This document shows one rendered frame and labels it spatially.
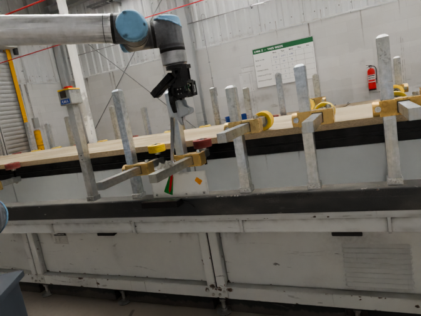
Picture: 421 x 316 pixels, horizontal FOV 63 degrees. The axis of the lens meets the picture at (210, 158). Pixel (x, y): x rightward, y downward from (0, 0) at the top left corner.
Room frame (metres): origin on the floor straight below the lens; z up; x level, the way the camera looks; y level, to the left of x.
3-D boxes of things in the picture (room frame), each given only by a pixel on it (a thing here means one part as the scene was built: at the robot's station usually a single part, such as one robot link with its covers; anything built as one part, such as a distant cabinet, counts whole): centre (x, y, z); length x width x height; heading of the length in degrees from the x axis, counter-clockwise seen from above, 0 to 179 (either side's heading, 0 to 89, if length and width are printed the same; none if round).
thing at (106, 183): (1.43, 0.32, 0.83); 0.43 x 0.03 x 0.04; 155
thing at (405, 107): (1.04, -0.60, 0.95); 0.50 x 0.04 x 0.04; 155
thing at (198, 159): (1.38, 0.09, 0.85); 0.13 x 0.06 x 0.05; 65
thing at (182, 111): (1.26, 0.07, 1.04); 0.06 x 0.03 x 0.09; 65
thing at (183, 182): (1.37, 0.15, 0.75); 0.26 x 0.01 x 0.10; 65
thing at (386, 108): (1.06, -0.59, 0.95); 0.13 x 0.06 x 0.05; 65
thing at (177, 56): (1.28, 0.07, 1.23); 0.10 x 0.09 x 0.05; 155
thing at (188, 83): (1.27, 0.06, 1.14); 0.09 x 0.08 x 0.12; 65
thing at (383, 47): (1.07, -0.57, 0.93); 0.03 x 0.03 x 0.48; 65
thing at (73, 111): (1.60, 0.58, 0.93); 0.05 x 0.04 x 0.45; 65
